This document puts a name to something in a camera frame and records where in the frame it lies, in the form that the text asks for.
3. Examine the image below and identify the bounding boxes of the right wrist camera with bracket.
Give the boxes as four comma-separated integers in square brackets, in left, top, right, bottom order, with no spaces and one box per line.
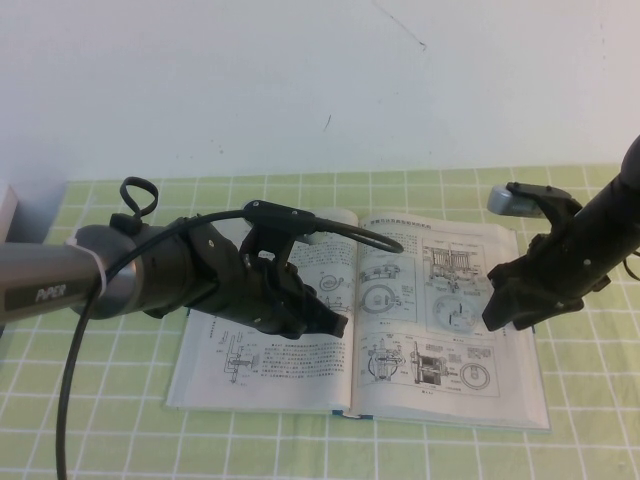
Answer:
[488,181,585,236]

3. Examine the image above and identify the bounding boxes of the book with diagrams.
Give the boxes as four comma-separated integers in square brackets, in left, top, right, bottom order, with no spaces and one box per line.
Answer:
[163,208,552,432]

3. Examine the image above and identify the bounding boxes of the white zip tie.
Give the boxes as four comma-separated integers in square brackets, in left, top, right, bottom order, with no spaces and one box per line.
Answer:
[64,238,109,296]

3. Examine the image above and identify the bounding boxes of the black looped plug strap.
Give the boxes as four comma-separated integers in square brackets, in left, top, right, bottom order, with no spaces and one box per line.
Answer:
[109,175,159,237]

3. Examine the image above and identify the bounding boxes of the green checked tablecloth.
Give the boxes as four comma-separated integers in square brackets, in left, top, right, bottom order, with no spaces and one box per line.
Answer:
[0,162,640,480]

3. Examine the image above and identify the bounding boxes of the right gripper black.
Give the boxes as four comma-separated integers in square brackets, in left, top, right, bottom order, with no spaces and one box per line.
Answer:
[483,219,611,332]

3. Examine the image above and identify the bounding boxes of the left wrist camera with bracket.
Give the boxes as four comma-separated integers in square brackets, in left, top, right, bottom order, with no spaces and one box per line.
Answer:
[239,198,322,264]

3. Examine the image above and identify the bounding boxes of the left camera black cable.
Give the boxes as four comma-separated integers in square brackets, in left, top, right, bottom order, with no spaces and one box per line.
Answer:
[55,209,406,480]

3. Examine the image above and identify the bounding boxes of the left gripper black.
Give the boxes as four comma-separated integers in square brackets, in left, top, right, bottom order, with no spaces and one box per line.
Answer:
[214,249,350,342]

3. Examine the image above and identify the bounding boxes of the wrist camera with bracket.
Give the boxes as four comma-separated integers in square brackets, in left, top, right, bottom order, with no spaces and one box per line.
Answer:
[239,198,322,264]
[488,181,585,236]

